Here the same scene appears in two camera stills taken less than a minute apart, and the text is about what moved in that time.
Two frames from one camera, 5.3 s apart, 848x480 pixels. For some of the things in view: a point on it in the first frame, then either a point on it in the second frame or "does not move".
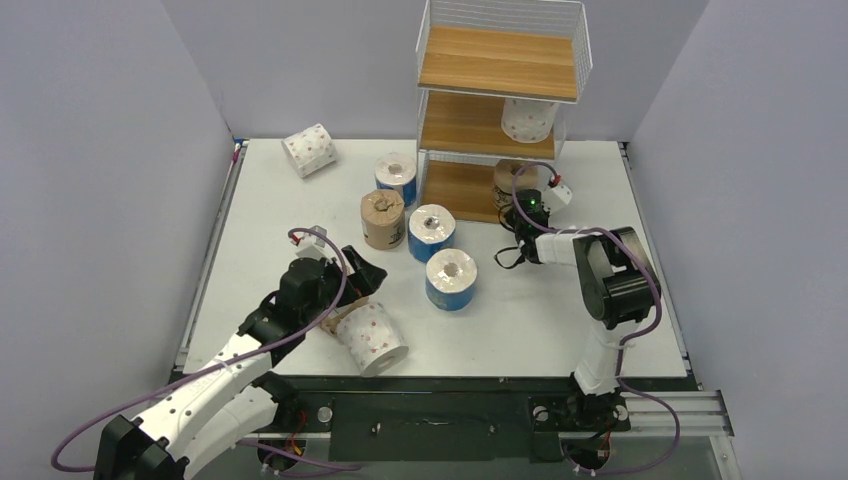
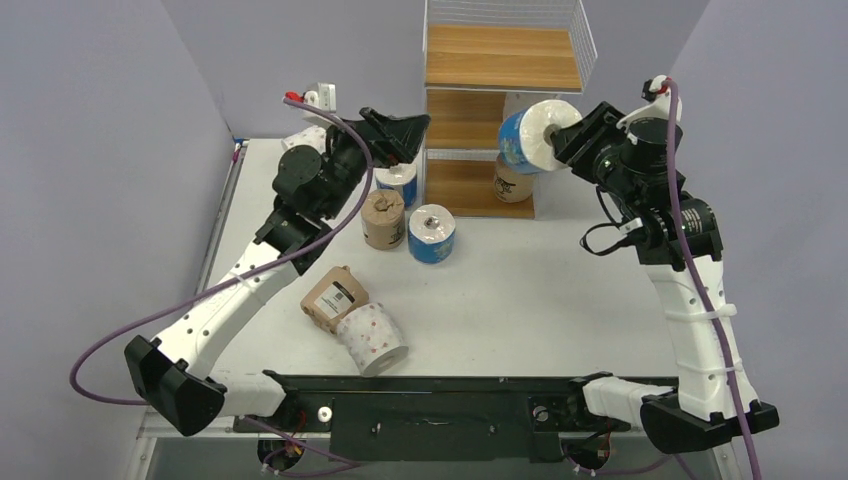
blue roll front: [450, 278] to [521, 139]
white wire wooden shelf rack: [471, 56] does not move
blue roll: [431, 228] does not move
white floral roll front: [372, 340] does not move
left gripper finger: [365, 279] to [401, 137]
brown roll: [504, 173] does not move
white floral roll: [309, 150] does not move
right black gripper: [515, 221] to [592, 142]
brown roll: [383, 219] does not move
